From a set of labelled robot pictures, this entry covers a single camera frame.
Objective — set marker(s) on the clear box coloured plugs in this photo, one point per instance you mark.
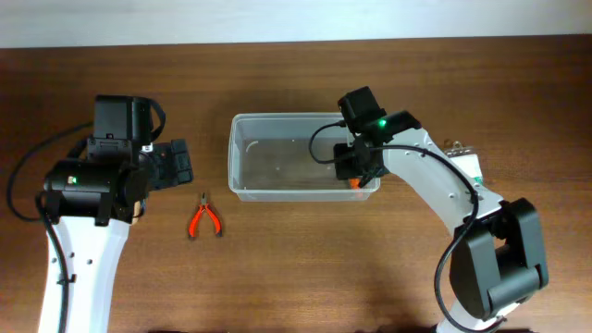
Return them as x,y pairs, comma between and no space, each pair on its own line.
465,158

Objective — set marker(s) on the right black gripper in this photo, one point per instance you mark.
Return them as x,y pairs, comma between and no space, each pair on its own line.
351,167

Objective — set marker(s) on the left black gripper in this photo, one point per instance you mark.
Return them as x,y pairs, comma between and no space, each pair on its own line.
175,163

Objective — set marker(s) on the clear plastic container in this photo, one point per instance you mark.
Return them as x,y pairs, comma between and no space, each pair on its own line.
269,161

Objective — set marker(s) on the orange screwdriver bit holder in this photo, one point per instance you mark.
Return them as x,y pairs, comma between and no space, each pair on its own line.
355,186

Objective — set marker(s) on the orange scraper wooden handle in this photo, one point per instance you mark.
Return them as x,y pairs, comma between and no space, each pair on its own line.
138,211

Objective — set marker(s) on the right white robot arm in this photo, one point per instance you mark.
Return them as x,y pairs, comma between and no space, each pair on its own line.
496,259

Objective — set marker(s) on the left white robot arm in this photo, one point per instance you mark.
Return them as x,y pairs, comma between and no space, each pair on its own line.
90,200

